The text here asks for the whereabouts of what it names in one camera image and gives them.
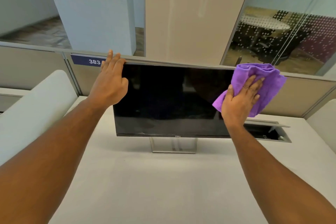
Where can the person's left hand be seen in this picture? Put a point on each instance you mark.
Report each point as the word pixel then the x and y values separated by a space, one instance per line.
pixel 110 84

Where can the person's right hand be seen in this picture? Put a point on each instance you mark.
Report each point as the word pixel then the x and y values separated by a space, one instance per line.
pixel 240 105

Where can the purple microfibre cloth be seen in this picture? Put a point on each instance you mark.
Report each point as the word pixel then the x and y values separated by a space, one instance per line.
pixel 273 84

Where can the black monitor with silver stand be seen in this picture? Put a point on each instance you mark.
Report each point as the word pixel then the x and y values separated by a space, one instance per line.
pixel 170 95

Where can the person's right forearm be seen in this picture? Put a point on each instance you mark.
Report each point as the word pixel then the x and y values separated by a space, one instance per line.
pixel 278 179

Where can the person's left forearm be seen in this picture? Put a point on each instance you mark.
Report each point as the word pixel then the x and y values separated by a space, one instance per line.
pixel 47 160

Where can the blue number sign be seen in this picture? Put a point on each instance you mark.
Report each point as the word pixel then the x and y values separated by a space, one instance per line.
pixel 84 60

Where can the beige partition panel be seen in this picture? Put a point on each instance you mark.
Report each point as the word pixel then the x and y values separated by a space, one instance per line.
pixel 294 95
pixel 29 69

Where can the white planter box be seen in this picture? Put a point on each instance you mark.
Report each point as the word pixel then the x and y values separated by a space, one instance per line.
pixel 97 24

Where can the black office chair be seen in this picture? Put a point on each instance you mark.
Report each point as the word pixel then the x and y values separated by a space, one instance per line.
pixel 265 45

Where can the white desk divider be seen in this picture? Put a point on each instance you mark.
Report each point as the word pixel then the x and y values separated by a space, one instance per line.
pixel 325 124
pixel 34 111

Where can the round white table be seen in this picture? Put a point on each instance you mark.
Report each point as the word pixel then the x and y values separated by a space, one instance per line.
pixel 262 23

